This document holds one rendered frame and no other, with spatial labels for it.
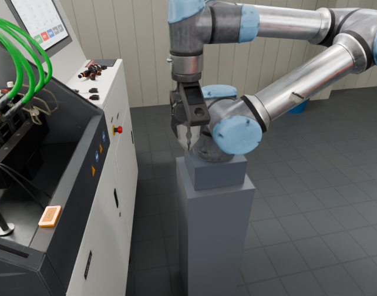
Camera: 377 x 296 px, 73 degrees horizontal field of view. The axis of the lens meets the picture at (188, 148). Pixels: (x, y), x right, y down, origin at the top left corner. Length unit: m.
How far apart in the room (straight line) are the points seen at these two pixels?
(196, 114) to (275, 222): 1.48
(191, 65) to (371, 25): 0.44
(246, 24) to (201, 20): 0.10
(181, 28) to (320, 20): 0.43
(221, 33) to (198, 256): 0.84
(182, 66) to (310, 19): 0.40
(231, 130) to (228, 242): 0.58
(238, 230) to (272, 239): 0.79
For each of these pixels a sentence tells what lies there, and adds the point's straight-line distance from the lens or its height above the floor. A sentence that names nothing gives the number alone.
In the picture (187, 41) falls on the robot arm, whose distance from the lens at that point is 0.57.
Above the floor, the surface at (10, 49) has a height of 1.27.
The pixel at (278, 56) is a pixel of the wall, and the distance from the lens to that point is 3.78.
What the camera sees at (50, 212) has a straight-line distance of 0.68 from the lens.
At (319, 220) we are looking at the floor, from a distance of 2.06.
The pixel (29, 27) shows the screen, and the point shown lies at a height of 1.24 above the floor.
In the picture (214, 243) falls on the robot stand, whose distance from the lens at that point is 1.08.
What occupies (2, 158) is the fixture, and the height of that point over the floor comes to 0.98.
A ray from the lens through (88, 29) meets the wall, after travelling 3.22.
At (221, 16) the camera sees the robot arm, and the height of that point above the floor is 1.34.
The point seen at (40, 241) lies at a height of 0.95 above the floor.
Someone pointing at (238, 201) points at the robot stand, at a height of 0.75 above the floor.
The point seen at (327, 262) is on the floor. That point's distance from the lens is 1.85.
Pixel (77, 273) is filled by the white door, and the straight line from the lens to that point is 0.80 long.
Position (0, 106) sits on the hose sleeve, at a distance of 0.80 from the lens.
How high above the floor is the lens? 1.41
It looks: 34 degrees down
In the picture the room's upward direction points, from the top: straight up
